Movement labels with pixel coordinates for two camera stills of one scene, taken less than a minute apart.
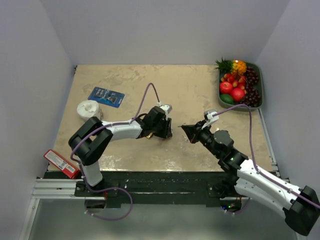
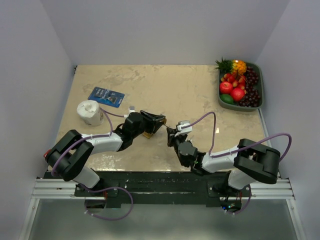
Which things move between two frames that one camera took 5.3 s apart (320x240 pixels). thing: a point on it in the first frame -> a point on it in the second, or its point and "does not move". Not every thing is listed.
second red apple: [238, 94] does not move
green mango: [227, 98] does not move
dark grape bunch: [253, 97] does not move
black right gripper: [193, 131] -> [171, 137]
